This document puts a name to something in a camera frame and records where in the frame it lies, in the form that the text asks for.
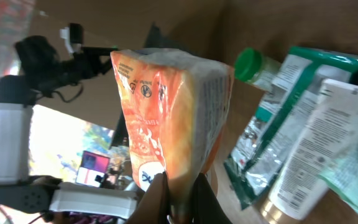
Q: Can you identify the green 3M wipes pack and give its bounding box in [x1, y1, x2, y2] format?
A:
[224, 46, 358, 210]

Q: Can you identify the white lotion tube gold cap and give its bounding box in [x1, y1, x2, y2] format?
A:
[260, 79, 358, 223]

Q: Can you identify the green lid jar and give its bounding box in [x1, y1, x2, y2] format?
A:
[234, 47, 282, 91]

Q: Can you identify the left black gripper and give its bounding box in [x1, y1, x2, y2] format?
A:
[14, 35, 114, 93]

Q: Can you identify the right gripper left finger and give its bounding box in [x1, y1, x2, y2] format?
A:
[126, 172, 169, 224]

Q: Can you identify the orange Kleenex tissue pack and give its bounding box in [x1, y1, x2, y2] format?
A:
[111, 48, 234, 222]

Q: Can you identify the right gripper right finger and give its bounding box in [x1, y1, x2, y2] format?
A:
[191, 174, 232, 224]

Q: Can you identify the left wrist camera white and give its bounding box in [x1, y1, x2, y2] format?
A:
[60, 23, 83, 54]

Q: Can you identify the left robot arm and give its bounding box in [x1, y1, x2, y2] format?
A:
[0, 35, 137, 219]

